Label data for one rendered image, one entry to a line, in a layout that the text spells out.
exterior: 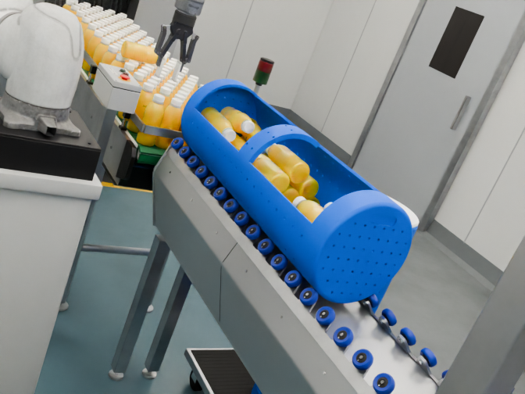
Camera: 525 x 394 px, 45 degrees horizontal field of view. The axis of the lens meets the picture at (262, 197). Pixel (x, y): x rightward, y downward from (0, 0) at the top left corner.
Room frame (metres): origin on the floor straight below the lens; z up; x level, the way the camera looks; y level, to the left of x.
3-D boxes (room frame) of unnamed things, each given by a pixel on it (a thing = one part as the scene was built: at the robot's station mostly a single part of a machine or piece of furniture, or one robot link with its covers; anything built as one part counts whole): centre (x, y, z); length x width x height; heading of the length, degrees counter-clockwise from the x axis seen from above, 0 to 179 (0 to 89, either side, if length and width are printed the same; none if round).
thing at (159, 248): (2.06, 0.27, 0.31); 0.06 x 0.06 x 0.63; 36
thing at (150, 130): (2.22, 0.30, 0.96); 0.40 x 0.01 x 0.03; 126
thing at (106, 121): (2.15, 0.61, 0.50); 0.04 x 0.04 x 1.00; 36
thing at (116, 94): (2.15, 0.61, 1.05); 0.20 x 0.10 x 0.10; 36
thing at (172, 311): (2.14, 0.16, 0.31); 0.06 x 0.06 x 0.63; 36
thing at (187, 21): (2.16, 0.46, 1.33); 0.08 x 0.07 x 0.09; 126
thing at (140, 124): (2.75, 0.94, 0.96); 1.60 x 0.01 x 0.03; 36
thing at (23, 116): (1.46, 0.58, 1.11); 0.22 x 0.18 x 0.06; 42
